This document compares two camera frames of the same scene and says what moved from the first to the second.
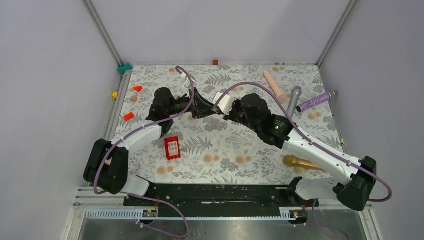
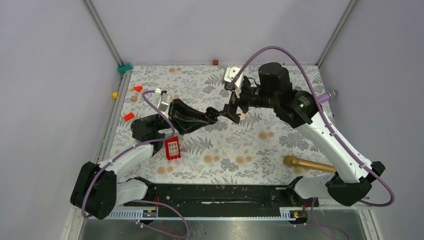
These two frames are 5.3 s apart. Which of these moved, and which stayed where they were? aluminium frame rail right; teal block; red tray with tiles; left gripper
Moved: left gripper
Stayed: teal block; red tray with tiles; aluminium frame rail right
